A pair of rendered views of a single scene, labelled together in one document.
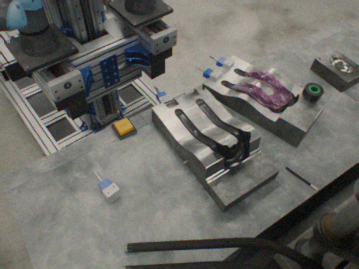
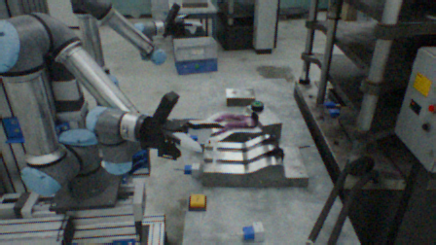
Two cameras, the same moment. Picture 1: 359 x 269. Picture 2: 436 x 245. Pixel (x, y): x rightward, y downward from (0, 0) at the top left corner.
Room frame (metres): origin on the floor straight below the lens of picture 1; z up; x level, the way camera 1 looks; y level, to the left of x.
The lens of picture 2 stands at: (0.05, 1.12, 1.89)
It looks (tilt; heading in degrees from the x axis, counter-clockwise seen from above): 29 degrees down; 306
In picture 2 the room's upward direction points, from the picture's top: straight up
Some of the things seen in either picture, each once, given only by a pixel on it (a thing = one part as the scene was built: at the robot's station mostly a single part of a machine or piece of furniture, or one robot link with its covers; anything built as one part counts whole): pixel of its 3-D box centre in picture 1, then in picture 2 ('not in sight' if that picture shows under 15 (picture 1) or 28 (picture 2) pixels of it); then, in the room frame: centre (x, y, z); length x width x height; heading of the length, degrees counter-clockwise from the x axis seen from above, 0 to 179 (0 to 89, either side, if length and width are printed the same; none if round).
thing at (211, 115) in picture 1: (213, 127); (250, 150); (0.76, -0.13, 0.92); 0.35 x 0.16 x 0.09; 36
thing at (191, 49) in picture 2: not in sight; (195, 49); (3.29, -2.71, 0.32); 0.60 x 0.40 x 0.22; 50
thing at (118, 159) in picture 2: not in sight; (120, 150); (0.76, 0.63, 1.34); 0.11 x 0.08 x 0.11; 106
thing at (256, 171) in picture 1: (212, 139); (253, 159); (0.75, -0.13, 0.87); 0.50 x 0.26 x 0.14; 36
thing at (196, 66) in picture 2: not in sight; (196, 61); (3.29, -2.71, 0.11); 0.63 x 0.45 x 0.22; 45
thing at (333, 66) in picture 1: (337, 70); (239, 97); (1.24, -0.77, 0.84); 0.20 x 0.15 x 0.07; 36
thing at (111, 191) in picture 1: (104, 183); (245, 232); (0.54, 0.26, 0.83); 0.13 x 0.05 x 0.05; 44
